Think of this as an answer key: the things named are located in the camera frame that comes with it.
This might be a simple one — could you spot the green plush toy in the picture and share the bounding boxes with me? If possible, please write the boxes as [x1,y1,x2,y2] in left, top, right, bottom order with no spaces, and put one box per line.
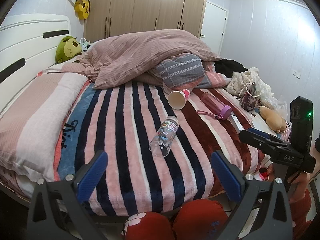
[55,35,83,64]

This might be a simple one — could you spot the person's right hand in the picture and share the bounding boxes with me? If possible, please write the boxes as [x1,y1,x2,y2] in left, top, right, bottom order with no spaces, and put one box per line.
[267,164,313,202]

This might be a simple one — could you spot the purple water bottle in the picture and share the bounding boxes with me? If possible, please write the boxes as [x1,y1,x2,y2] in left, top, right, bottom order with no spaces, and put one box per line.
[196,92,233,120]

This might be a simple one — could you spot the black garment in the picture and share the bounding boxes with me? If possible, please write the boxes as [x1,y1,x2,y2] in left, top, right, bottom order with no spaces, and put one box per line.
[214,58,255,78]

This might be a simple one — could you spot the yellow ukulele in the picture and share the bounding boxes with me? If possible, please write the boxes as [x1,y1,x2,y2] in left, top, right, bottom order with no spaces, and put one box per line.
[62,0,91,20]

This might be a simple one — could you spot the tan plush toy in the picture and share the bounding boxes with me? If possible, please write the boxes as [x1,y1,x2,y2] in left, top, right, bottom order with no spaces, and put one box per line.
[259,106,287,133]

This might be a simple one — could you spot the white door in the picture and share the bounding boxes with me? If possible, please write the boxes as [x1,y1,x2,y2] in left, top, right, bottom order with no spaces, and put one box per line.
[200,0,229,54]

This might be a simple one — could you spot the pink paper cup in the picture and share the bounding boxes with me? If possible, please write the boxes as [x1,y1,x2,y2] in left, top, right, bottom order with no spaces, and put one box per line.
[167,89,192,110]

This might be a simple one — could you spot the clear cup with stickers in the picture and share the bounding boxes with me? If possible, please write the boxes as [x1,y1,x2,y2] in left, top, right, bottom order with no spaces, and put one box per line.
[148,116,180,158]

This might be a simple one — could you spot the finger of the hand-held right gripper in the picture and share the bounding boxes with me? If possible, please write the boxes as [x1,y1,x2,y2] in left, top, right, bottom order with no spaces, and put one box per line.
[247,127,292,147]
[238,129,284,157]

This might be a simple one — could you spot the wooden wardrobe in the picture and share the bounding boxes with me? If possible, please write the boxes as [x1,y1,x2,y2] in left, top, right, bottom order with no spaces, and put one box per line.
[83,0,209,44]

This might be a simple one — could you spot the white bed headboard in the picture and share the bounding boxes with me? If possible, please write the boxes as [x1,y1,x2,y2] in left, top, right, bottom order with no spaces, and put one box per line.
[0,14,73,115]

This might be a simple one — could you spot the dark printed mug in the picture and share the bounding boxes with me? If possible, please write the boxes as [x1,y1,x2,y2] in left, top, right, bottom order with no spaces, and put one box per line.
[240,82,262,112]

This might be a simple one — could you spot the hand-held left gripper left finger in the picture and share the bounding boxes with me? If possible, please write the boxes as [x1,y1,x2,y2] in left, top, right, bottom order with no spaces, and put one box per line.
[26,150,109,240]

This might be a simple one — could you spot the grey patterned pillow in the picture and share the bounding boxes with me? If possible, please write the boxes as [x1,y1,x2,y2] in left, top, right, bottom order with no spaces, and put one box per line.
[154,54,213,93]

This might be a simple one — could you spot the white remote control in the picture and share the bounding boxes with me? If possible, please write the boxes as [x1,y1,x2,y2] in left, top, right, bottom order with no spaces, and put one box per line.
[230,115,245,132]

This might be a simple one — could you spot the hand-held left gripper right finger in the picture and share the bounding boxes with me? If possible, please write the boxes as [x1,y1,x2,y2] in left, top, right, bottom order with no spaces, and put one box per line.
[210,150,294,240]

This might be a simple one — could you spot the pink duvet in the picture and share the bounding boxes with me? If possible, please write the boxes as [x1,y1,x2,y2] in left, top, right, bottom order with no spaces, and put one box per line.
[79,29,223,90]

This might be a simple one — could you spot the pink and white pillow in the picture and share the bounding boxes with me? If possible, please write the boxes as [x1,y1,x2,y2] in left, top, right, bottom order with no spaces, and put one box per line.
[0,72,90,183]

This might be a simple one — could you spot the white knitted garment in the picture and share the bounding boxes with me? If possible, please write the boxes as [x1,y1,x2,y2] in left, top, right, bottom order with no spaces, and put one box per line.
[226,67,274,105]

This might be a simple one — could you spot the striped fleece blanket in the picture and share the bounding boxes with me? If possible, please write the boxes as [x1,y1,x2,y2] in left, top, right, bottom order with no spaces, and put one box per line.
[54,79,292,217]

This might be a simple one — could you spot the clear plastic bag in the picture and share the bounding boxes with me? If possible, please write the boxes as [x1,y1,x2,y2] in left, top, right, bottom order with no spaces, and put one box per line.
[260,94,288,119]

